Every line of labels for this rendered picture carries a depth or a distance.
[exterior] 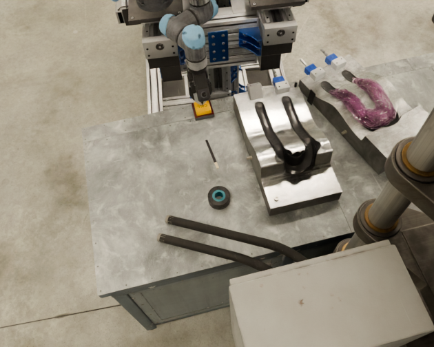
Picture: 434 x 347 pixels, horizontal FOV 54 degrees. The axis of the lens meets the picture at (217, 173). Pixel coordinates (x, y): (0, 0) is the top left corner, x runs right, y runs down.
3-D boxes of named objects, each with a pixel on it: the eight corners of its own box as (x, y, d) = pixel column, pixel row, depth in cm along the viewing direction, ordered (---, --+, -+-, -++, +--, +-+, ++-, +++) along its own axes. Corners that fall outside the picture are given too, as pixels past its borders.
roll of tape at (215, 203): (218, 214, 151) (218, 209, 148) (203, 200, 154) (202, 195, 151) (234, 200, 154) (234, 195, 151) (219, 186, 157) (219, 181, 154)
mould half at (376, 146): (297, 88, 179) (301, 69, 169) (346, 63, 185) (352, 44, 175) (378, 175, 156) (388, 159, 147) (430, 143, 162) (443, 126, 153)
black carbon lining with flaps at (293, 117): (252, 106, 166) (253, 90, 158) (291, 98, 167) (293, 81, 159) (279, 181, 149) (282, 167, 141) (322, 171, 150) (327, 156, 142)
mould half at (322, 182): (233, 109, 175) (233, 87, 163) (293, 96, 177) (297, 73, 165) (269, 216, 150) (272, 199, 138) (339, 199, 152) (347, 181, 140)
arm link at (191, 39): (192, 18, 144) (209, 30, 141) (195, 43, 153) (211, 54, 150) (175, 30, 141) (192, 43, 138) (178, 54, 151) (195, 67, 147)
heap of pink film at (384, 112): (324, 93, 169) (327, 80, 162) (359, 75, 173) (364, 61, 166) (367, 138, 157) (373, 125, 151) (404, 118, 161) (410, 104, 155)
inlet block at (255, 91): (243, 92, 176) (241, 79, 174) (254, 89, 177) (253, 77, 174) (251, 100, 165) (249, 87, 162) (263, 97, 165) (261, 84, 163)
